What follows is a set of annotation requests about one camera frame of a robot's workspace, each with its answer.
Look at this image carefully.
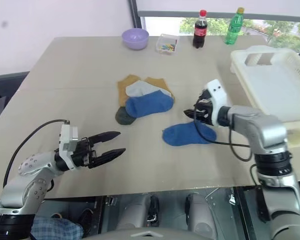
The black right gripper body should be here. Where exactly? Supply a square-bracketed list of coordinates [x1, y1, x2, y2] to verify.
[194, 88, 215, 126]

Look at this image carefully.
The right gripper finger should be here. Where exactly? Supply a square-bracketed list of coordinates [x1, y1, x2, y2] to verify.
[187, 114, 210, 125]
[183, 107, 207, 118]

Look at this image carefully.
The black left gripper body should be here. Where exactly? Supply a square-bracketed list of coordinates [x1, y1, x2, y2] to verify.
[71, 136, 98, 170]

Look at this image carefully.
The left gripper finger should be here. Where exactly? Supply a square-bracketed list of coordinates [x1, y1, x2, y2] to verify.
[92, 147, 127, 168]
[88, 130, 122, 146]

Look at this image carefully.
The blue ankle sock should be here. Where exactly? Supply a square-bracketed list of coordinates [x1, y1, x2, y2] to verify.
[125, 90, 175, 119]
[162, 122, 218, 148]

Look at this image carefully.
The dark green ankle sock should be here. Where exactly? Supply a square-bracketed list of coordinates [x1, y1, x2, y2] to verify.
[115, 106, 137, 126]

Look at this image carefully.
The mustard yellow ankle sock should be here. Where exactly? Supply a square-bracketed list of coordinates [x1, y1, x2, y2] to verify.
[117, 74, 142, 119]
[143, 76, 177, 104]

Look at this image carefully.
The light grey ankle sock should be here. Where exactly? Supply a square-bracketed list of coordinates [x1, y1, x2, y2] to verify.
[125, 79, 171, 98]

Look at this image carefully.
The white plastic basket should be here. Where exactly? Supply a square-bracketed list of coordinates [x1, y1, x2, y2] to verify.
[229, 45, 300, 151]

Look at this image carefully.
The grey rounded robot leg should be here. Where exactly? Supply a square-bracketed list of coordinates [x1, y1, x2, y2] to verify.
[115, 193, 161, 231]

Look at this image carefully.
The black shoe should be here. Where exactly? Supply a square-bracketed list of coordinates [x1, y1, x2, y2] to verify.
[76, 208, 97, 231]

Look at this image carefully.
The clear box with coloured clips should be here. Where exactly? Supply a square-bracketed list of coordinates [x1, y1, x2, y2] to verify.
[155, 33, 180, 53]

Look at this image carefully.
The cola bottle with red cap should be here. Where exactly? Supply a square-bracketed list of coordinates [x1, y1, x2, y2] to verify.
[192, 9, 208, 50]

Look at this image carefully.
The blue plaid cloth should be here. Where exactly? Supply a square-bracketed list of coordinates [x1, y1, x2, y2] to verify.
[30, 216, 85, 240]

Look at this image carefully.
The green bottle with yellow cap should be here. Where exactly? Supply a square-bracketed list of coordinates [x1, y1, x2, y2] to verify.
[224, 7, 246, 46]

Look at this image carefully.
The purple plastic bowl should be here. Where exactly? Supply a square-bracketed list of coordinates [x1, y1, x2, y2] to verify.
[121, 27, 150, 51]

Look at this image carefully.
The black furniture piece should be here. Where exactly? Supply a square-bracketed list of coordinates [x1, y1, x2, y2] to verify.
[0, 71, 31, 131]

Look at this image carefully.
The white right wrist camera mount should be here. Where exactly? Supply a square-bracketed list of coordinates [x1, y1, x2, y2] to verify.
[205, 79, 233, 127]

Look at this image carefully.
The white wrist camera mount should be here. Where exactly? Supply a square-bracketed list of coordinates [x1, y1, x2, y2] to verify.
[205, 79, 233, 127]
[56, 120, 80, 171]

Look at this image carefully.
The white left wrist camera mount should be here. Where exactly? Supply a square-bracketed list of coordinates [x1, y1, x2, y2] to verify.
[56, 120, 80, 171]

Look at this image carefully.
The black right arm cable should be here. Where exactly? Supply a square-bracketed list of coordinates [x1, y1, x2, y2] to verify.
[193, 104, 254, 161]

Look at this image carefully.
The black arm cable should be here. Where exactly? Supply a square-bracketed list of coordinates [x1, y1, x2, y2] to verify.
[2, 119, 71, 187]
[193, 104, 254, 161]

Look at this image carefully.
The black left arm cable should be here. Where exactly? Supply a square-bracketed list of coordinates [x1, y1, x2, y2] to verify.
[2, 119, 71, 187]

